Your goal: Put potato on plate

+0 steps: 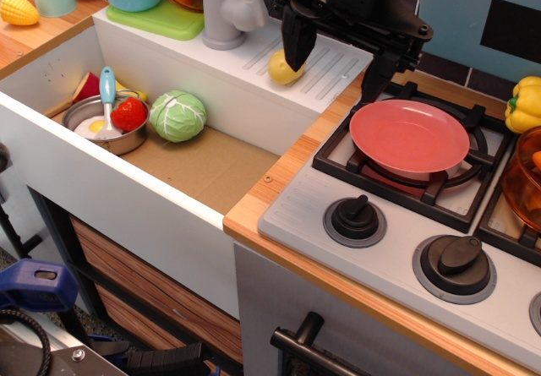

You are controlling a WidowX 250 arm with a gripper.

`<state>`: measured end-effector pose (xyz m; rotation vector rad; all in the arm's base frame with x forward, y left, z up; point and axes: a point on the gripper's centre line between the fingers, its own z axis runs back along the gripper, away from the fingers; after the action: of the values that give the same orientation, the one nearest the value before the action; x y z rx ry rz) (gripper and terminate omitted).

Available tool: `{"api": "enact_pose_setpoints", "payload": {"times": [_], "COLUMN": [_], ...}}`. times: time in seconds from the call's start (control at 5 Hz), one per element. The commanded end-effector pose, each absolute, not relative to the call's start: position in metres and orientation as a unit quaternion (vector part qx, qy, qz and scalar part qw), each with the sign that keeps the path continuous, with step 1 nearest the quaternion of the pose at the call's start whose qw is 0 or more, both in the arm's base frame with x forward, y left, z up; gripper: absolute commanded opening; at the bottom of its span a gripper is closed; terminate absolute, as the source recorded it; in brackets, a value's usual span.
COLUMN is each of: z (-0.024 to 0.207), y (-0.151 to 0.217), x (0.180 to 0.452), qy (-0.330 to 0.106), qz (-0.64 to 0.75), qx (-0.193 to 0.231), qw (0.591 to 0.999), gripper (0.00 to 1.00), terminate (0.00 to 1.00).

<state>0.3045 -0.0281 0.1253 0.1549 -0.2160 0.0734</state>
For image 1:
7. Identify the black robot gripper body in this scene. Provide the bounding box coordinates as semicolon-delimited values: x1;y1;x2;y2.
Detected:
276;0;434;71

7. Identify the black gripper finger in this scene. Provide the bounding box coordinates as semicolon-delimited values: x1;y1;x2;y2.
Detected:
281;5;317;72
360;52;401;103

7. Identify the yellow toy potato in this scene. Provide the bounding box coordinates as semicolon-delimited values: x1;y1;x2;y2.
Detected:
268;49;306;85

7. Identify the pink plastic plate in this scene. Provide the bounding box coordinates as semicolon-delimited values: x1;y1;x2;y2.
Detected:
349;99;470;181

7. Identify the grey toy faucet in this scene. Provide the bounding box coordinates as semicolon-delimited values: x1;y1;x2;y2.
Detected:
202;0;269;51

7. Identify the green cutting board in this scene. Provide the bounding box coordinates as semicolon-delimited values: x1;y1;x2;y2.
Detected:
106;0;204;41

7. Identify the black stove grate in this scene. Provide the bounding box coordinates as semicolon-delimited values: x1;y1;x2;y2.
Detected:
312;82;512;232

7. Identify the green toy cabbage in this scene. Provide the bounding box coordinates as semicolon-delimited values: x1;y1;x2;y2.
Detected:
149;90;207;143

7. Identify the yellow toy bell pepper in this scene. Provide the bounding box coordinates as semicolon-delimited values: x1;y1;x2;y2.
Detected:
505;76;541;134

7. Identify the left black stove knob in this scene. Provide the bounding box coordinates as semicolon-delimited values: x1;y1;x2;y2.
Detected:
323;195;387;248

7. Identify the black stove knob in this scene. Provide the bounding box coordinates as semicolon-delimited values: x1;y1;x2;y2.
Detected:
412;235;497;305
323;195;387;248

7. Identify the orange transparent pot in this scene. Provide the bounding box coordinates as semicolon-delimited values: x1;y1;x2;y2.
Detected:
502;127;540;232

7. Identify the red toy strawberry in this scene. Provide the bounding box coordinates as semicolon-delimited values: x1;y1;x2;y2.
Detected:
111;97;147;132

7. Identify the small steel pot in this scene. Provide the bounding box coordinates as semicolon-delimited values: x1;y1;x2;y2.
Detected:
61;95;150;155

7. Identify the middle black stove knob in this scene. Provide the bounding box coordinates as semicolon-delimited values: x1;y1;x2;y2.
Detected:
412;235;497;305

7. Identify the white toy sink basin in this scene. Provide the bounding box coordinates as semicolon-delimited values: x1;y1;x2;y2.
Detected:
1;11;370;316

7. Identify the red yellow toy fruit slice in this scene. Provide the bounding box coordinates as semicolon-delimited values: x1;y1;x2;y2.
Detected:
72;72;148;103

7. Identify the toy fried egg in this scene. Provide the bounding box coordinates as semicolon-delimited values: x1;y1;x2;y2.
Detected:
74;116;122;139

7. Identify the right grey stove knob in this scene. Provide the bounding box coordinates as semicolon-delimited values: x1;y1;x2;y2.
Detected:
529;292;541;335

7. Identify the yellow toy corn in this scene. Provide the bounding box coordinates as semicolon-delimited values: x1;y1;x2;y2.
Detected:
1;0;40;26

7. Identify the blue clamp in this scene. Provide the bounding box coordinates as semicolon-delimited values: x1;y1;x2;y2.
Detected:
1;259;79;312

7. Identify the blue handled toy spatula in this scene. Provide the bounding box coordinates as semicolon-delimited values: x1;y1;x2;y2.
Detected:
95;66;122;140

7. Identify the black oven door handle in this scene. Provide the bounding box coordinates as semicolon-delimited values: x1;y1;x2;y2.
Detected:
270;312;363;375

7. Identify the black cable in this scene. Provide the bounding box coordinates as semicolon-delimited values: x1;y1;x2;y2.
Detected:
0;308;52;376

